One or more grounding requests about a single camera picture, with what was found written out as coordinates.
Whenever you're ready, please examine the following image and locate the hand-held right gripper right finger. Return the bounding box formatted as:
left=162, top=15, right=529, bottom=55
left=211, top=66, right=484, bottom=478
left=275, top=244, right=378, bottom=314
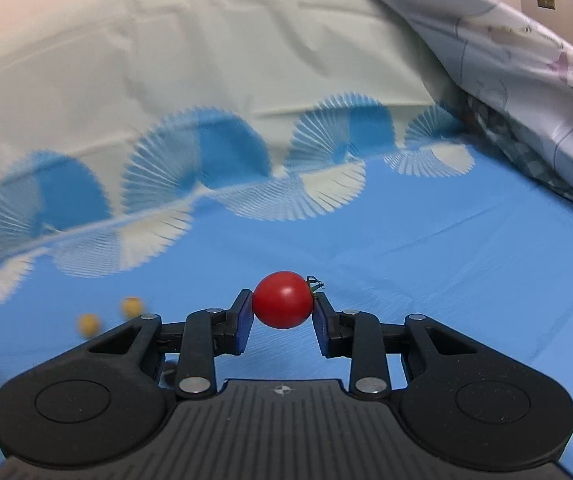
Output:
left=311, top=294, right=490, bottom=401

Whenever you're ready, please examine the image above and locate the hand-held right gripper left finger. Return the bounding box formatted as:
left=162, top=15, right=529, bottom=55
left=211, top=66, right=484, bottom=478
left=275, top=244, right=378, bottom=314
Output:
left=85, top=289, right=256, bottom=400

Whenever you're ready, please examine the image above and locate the red cherry tomato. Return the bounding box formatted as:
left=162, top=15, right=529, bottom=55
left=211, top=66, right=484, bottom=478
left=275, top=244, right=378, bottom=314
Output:
left=251, top=270, right=325, bottom=330

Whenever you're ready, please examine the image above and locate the tan longan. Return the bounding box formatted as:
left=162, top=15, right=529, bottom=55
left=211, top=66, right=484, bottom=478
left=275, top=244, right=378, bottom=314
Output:
left=120, top=296, right=146, bottom=319
left=76, top=313, right=102, bottom=338

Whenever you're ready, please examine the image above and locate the blue fan-print bed sheet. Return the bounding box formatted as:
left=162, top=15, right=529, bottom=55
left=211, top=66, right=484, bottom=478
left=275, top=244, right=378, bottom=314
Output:
left=0, top=0, right=573, bottom=480

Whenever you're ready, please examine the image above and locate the grey checkered fabric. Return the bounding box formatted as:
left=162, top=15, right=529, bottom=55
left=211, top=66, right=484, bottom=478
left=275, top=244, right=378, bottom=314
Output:
left=459, top=92, right=573, bottom=222

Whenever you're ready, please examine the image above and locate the lavender printed quilt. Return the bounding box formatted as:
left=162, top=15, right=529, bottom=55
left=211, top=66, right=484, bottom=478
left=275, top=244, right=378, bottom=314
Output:
left=323, top=0, right=573, bottom=201

